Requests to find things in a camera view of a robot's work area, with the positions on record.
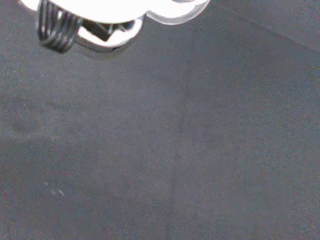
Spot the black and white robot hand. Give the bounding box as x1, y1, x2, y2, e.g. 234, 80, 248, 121
18, 0, 175, 55

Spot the black cloth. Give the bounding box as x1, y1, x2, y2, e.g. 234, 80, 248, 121
0, 0, 320, 240

